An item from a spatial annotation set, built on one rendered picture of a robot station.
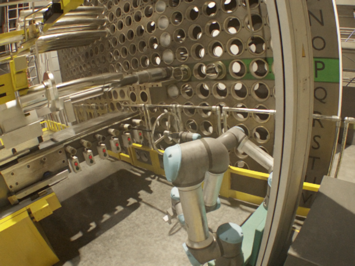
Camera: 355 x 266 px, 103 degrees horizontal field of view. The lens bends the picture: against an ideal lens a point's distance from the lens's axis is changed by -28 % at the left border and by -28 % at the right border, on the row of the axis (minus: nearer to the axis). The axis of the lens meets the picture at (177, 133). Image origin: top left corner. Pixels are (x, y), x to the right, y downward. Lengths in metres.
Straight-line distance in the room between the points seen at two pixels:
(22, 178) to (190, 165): 1.73
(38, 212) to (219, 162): 1.52
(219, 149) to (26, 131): 1.66
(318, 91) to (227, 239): 1.94
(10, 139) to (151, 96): 2.11
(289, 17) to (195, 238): 0.80
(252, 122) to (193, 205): 2.07
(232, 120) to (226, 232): 2.07
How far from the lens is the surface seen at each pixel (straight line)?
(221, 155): 0.67
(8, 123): 2.00
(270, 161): 1.33
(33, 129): 1.95
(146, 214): 2.22
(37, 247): 1.99
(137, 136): 2.39
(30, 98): 1.74
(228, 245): 0.87
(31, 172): 2.07
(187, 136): 1.58
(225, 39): 2.64
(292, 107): 0.60
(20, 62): 1.57
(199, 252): 0.82
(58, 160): 2.10
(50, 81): 1.71
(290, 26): 0.60
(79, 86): 1.88
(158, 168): 2.78
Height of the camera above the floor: 1.44
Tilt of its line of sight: 19 degrees down
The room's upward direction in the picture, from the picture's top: 8 degrees counter-clockwise
